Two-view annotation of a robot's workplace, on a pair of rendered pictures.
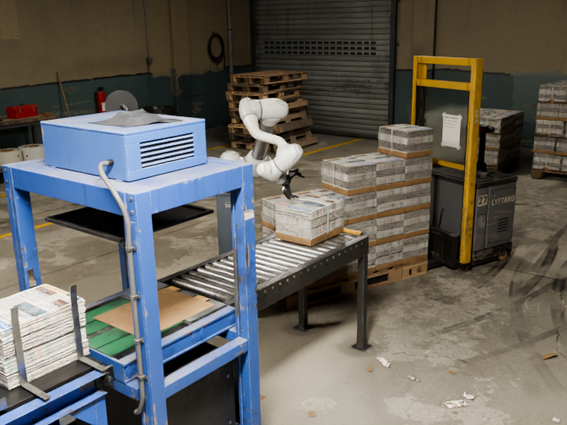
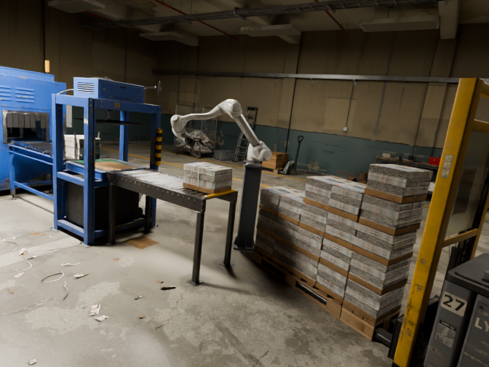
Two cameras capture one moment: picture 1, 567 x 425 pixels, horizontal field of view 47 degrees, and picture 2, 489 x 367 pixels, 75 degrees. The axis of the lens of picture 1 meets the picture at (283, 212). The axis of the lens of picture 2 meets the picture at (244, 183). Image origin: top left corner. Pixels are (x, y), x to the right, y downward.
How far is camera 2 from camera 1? 5.21 m
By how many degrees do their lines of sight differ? 80
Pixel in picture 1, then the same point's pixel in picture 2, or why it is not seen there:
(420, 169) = (379, 213)
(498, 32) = not seen: outside the picture
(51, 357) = (70, 152)
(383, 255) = (323, 277)
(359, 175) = (315, 188)
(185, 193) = (65, 100)
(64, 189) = not seen: hidden behind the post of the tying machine
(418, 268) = (361, 325)
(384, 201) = (333, 226)
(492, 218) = (473, 348)
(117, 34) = not seen: outside the picture
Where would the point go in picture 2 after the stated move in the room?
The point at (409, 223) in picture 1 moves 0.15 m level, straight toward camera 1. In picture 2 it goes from (356, 265) to (337, 263)
